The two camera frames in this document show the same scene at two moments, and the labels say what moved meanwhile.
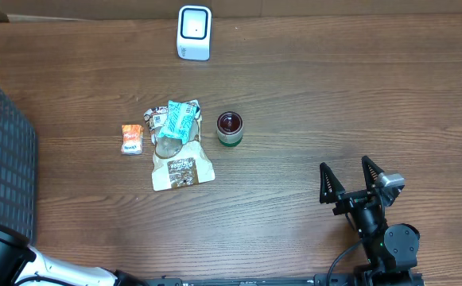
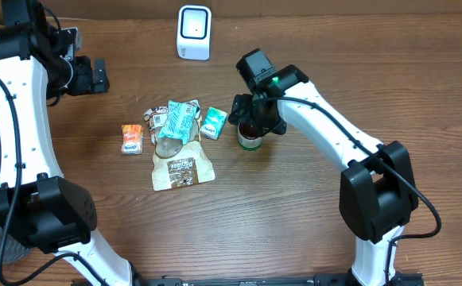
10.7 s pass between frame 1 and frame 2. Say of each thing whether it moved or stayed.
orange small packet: stayed
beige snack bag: stayed
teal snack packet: stayed
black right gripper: moved
